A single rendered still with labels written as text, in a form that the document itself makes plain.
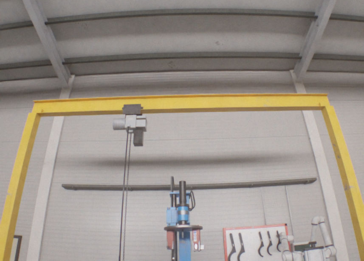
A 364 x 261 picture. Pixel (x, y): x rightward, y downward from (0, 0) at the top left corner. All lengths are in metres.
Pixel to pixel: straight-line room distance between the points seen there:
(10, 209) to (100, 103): 2.20
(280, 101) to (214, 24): 3.20
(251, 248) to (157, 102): 3.74
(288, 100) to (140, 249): 4.29
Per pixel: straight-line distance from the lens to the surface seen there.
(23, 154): 4.57
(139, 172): 6.38
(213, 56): 7.36
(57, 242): 6.64
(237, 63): 7.96
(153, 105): 4.32
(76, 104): 4.71
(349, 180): 4.41
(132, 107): 4.24
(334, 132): 4.65
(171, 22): 6.91
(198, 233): 3.90
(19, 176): 4.46
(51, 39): 7.62
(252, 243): 6.12
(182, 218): 3.95
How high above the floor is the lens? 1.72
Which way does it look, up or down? 29 degrees up
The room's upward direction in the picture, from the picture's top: 1 degrees counter-clockwise
